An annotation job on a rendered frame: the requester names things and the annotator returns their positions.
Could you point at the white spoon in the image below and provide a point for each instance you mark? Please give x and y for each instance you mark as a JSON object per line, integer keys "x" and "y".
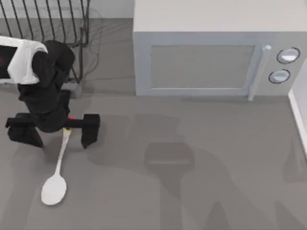
{"x": 54, "y": 189}

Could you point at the microwave oven door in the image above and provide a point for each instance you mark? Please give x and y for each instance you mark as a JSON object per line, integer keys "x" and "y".
{"x": 201, "y": 67}

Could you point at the pale microwave oven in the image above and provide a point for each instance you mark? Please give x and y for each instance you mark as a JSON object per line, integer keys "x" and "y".
{"x": 216, "y": 21}

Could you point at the round microwave knob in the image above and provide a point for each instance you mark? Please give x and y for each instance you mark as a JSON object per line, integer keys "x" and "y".
{"x": 288, "y": 55}
{"x": 279, "y": 76}

